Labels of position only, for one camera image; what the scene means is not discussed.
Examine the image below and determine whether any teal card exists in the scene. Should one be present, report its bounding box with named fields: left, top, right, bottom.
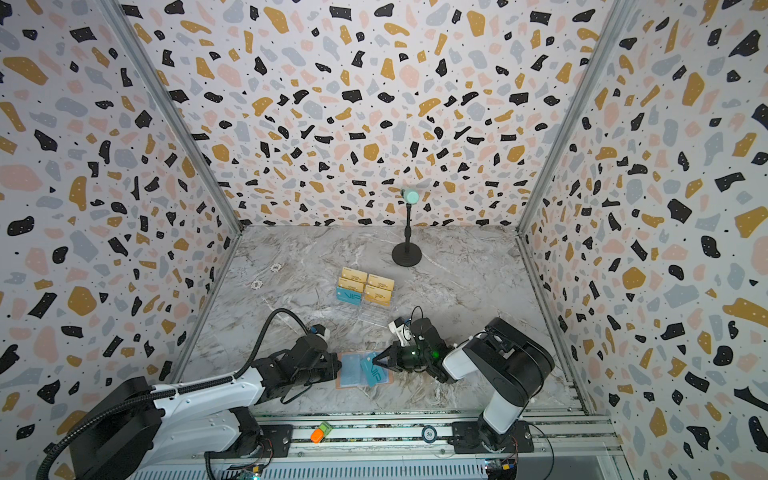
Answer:
left=360, top=352, right=390, bottom=387
left=336, top=287, right=363, bottom=305

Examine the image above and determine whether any pink leather card holder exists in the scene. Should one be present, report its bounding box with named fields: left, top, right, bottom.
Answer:
left=336, top=352, right=393, bottom=390

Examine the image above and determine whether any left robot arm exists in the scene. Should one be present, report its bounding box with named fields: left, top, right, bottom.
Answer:
left=36, top=333, right=342, bottom=479

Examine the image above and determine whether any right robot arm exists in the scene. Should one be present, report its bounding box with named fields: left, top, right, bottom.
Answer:
left=372, top=317, right=555, bottom=454

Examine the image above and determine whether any gold card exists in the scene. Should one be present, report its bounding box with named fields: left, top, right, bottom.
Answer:
left=338, top=277, right=365, bottom=293
left=364, top=284, right=393, bottom=307
left=367, top=274, right=395, bottom=291
left=341, top=267, right=368, bottom=283

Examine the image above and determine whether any clear acrylic card stand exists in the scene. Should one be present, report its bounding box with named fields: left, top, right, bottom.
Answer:
left=333, top=266, right=397, bottom=326

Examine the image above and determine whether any gold card back right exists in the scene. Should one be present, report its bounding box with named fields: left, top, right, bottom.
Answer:
left=367, top=274, right=395, bottom=291

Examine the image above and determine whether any gold card back left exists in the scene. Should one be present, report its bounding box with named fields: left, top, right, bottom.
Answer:
left=341, top=267, right=368, bottom=283

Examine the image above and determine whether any orange green small tool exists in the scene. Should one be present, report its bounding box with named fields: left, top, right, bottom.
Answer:
left=310, top=422, right=333, bottom=444

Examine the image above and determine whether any black microphone stand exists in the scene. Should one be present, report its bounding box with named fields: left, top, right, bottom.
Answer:
left=391, top=203, right=422, bottom=267

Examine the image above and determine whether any mint green microphone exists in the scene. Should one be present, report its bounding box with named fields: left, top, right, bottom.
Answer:
left=401, top=189, right=421, bottom=205

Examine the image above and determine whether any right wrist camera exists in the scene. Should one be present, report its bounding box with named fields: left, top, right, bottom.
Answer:
left=388, top=317, right=413, bottom=347

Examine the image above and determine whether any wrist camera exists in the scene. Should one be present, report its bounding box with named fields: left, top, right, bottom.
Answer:
left=388, top=317, right=413, bottom=347
left=309, top=324, right=330, bottom=341

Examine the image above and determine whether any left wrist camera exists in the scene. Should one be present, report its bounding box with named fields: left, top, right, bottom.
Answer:
left=309, top=324, right=330, bottom=341

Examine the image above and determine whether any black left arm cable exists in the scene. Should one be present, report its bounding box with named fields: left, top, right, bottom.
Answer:
left=35, top=307, right=313, bottom=480

